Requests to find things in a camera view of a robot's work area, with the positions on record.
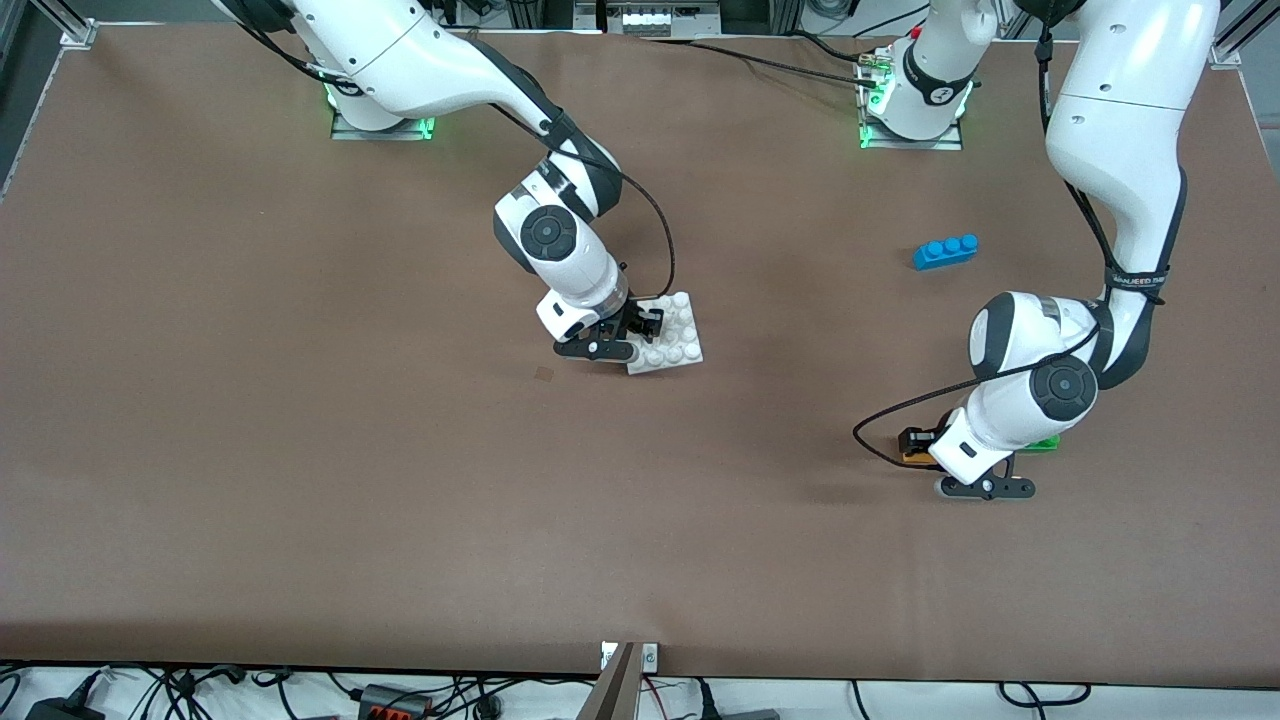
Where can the white studded base plate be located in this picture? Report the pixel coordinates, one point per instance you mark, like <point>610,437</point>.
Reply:
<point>675,350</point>

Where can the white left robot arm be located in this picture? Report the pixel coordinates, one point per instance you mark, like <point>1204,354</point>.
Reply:
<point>1120,120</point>

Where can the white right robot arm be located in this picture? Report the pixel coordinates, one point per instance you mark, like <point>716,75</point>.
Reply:
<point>420,60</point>

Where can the green two-stud block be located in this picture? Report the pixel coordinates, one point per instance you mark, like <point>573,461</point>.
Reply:
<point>1048,443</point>

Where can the blue three-stud block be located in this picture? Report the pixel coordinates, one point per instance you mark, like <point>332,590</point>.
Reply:
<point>945,255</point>

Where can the white power strip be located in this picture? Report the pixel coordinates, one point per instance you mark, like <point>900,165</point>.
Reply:
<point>660,20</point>

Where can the black round plug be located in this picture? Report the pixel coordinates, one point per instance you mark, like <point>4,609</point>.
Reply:
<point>487,710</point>

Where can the black orange power adapter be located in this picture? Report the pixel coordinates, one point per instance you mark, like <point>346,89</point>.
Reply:
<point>395,705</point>

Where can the white post bracket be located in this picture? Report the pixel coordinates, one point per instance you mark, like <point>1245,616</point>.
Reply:
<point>650,657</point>

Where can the grey aluminium post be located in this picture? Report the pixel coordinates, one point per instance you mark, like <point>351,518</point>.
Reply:
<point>615,695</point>

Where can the metal corner bracket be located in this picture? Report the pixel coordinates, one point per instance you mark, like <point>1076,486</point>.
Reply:
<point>78,34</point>
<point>1228,53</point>

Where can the aluminium frame extrusion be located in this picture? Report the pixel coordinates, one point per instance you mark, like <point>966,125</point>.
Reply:
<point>1255,22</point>

